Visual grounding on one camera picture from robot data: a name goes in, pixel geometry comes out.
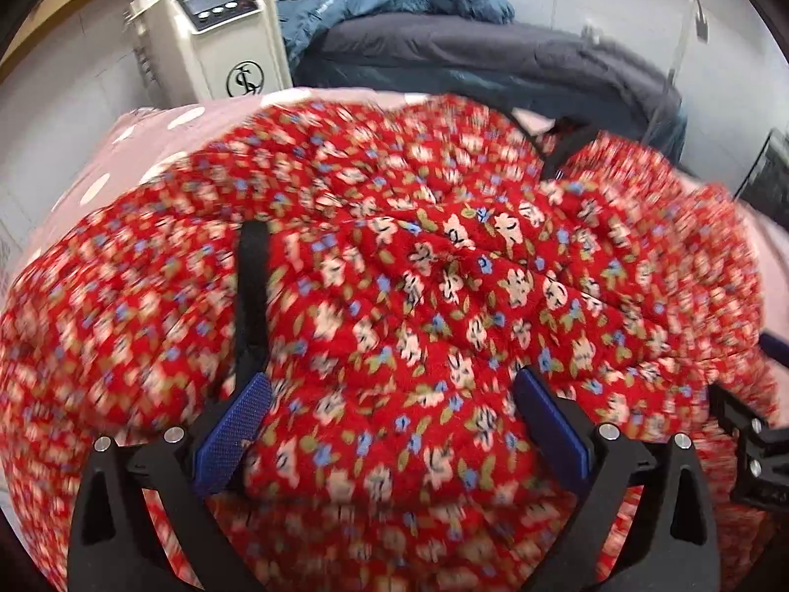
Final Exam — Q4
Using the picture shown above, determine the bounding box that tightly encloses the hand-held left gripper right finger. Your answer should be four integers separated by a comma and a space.
513, 369, 722, 592

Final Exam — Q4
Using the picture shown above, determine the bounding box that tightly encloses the metal lamp stand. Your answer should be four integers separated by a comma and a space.
669, 0, 710, 87

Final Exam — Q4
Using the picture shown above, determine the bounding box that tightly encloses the wooden wall shelf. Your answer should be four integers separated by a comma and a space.
0, 0, 133, 75

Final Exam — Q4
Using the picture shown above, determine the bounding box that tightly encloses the blue padded jacket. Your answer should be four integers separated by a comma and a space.
274, 0, 515, 69

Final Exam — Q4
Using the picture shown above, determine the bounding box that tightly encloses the black wire rack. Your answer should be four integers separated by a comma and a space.
736, 129, 789, 223

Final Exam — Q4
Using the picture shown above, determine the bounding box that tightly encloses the red floral quilted coat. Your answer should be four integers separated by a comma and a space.
0, 94, 789, 592

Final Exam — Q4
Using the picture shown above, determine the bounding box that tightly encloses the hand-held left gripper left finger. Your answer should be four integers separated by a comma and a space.
68, 371, 275, 592

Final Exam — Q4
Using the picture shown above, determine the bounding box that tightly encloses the white machine with screen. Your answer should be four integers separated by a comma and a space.
126, 0, 293, 103

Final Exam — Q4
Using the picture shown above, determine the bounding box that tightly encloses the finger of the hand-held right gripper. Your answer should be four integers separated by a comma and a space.
761, 333, 789, 372
709, 382, 789, 445

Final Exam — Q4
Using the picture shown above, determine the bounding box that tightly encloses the pink polka dot blanket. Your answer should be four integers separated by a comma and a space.
18, 87, 789, 346

